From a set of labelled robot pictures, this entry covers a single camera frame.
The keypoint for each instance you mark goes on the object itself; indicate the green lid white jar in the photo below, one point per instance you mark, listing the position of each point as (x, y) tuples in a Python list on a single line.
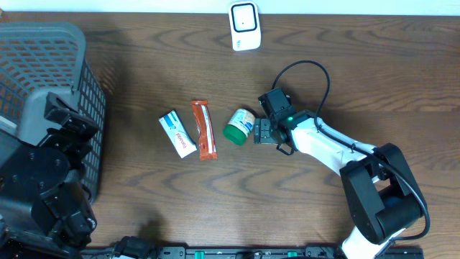
[(239, 127)]

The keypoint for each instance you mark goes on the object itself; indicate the white Panadol medicine box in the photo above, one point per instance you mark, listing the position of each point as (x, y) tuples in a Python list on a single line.
[(178, 135)]

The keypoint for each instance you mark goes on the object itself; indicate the grey plastic basket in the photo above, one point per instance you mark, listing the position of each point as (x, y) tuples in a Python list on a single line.
[(39, 58)]

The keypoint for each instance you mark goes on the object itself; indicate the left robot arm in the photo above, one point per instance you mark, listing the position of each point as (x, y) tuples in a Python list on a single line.
[(45, 208)]

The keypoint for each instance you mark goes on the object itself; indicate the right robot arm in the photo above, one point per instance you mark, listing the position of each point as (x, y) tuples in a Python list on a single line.
[(381, 192)]

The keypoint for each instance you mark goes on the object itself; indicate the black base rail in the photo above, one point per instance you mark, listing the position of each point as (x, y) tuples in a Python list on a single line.
[(133, 247)]

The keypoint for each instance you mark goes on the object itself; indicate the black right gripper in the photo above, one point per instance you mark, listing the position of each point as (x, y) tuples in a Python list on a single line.
[(260, 132)]

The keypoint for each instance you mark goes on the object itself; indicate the white barcode scanner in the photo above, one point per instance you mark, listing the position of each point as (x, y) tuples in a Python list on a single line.
[(245, 26)]

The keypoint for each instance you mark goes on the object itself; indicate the orange snack bar wrapper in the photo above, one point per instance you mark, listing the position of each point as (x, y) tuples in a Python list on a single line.
[(206, 141)]

